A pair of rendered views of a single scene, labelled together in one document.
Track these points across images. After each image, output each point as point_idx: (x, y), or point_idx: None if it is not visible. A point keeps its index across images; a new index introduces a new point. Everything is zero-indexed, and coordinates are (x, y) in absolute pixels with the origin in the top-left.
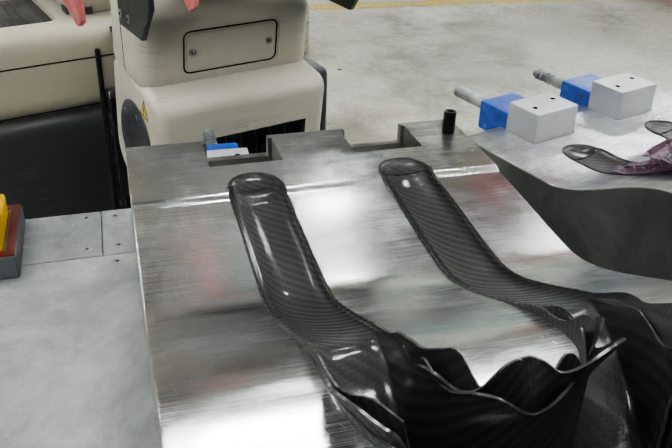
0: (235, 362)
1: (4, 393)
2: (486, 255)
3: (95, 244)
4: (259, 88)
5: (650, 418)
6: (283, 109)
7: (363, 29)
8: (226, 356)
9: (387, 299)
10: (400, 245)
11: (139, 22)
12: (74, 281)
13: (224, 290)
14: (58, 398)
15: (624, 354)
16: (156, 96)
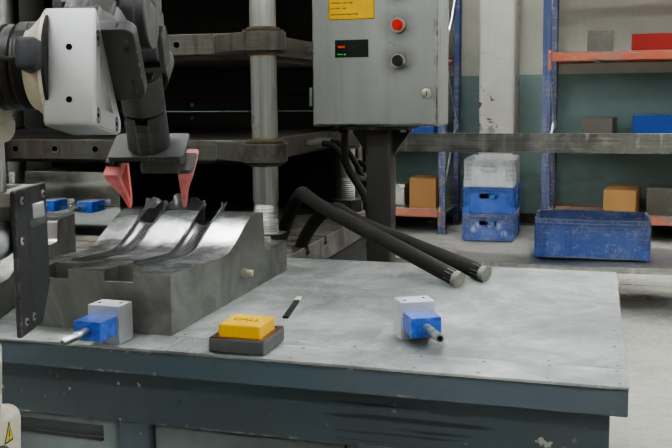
0: (230, 219)
1: (264, 315)
2: (110, 252)
3: (186, 340)
4: None
5: None
6: None
7: None
8: (229, 222)
9: (163, 244)
10: (129, 254)
11: (42, 305)
12: (211, 332)
13: (197, 255)
14: (249, 312)
15: (148, 221)
16: (6, 406)
